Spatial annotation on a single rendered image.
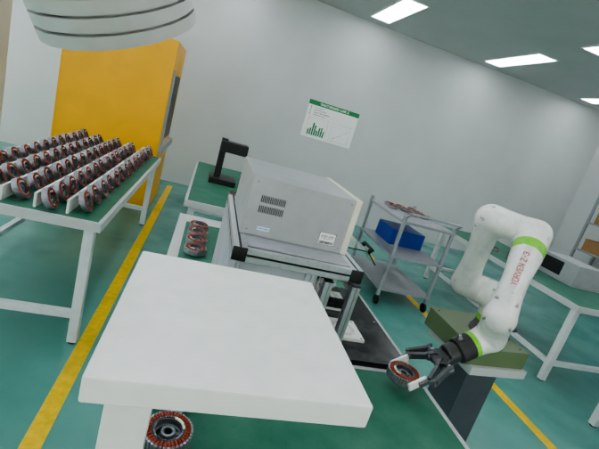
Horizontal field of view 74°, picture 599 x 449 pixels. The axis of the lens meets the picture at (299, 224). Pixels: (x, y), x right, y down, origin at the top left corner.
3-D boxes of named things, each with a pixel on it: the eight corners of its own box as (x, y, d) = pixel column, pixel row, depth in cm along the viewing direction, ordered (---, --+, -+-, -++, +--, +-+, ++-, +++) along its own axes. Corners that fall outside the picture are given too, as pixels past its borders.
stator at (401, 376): (406, 368, 144) (410, 359, 143) (423, 390, 134) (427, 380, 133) (380, 367, 140) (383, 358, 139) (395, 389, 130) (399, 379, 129)
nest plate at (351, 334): (351, 322, 172) (352, 321, 172) (364, 343, 158) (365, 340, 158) (319, 317, 168) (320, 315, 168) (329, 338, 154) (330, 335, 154)
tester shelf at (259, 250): (314, 223, 196) (316, 215, 195) (360, 284, 133) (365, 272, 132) (225, 202, 185) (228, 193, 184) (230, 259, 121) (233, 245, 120)
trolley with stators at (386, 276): (388, 275, 506) (416, 200, 481) (427, 316, 412) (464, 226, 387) (345, 266, 490) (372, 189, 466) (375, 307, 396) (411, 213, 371)
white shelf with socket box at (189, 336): (258, 448, 97) (311, 281, 86) (279, 643, 63) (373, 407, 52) (104, 438, 88) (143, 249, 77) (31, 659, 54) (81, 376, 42)
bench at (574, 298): (472, 286, 571) (494, 238, 552) (616, 394, 365) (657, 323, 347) (419, 275, 547) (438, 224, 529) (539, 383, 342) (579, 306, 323)
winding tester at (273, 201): (316, 220, 184) (330, 177, 179) (345, 255, 144) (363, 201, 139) (233, 200, 174) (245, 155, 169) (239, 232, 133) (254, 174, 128)
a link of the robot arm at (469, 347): (479, 365, 139) (462, 348, 147) (477, 338, 134) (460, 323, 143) (464, 371, 138) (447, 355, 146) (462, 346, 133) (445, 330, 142)
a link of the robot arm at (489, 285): (471, 308, 196) (488, 273, 191) (504, 323, 189) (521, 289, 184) (467, 316, 185) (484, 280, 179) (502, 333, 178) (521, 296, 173)
